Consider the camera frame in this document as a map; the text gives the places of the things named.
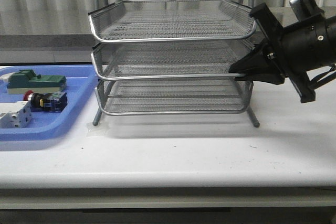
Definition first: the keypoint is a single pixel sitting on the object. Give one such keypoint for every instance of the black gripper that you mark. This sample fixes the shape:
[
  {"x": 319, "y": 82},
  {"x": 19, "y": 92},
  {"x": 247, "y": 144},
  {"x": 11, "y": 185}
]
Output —
[{"x": 298, "y": 48}]

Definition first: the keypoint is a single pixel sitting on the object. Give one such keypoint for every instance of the red emergency push button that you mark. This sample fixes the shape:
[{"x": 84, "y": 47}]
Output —
[{"x": 48, "y": 102}]

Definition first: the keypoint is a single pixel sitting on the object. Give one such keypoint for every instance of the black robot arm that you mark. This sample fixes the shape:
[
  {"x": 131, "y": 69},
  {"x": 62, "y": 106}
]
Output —
[{"x": 318, "y": 77}]

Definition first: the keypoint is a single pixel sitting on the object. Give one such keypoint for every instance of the dark granite counter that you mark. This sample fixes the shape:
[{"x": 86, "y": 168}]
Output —
[{"x": 45, "y": 29}]

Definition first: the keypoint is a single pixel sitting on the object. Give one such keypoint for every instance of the blue plastic tray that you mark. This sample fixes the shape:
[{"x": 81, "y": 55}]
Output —
[{"x": 81, "y": 81}]

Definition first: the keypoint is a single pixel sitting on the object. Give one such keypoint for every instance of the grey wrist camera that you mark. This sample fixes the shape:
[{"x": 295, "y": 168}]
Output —
[{"x": 304, "y": 9}]

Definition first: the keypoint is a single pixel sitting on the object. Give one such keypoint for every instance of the green and beige switch block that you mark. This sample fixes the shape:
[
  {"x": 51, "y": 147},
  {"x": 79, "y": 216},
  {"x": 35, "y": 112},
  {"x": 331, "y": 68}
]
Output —
[{"x": 25, "y": 80}]

